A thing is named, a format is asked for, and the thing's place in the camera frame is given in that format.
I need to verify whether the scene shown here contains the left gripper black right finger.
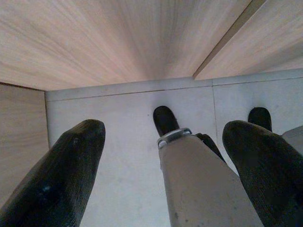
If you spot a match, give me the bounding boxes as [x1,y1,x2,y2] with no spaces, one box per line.
[222,120,303,227]

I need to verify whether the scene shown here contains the black robot left foot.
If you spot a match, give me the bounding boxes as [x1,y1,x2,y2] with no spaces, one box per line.
[152,105,180,138]

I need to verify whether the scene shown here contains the wide wooden cabinet door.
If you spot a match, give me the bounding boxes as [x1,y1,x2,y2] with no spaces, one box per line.
[0,0,253,92]

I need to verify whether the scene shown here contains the black robot right foot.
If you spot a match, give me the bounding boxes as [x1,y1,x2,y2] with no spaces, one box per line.
[248,106,273,132]

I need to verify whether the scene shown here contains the wooden cabinet side panel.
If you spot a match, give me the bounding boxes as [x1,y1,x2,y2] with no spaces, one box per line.
[0,82,50,210]

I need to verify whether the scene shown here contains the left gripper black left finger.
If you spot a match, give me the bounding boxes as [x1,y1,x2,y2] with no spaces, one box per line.
[0,119,106,227]

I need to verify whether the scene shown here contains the grey robot right leg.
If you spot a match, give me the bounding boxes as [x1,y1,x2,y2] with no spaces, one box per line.
[281,124,303,153]

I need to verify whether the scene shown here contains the narrow wooden cabinet door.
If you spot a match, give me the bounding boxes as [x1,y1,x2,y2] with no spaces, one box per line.
[192,0,303,81]

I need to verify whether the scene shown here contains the black robot foot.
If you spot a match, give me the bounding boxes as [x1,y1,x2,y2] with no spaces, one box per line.
[152,105,180,138]
[248,106,273,132]

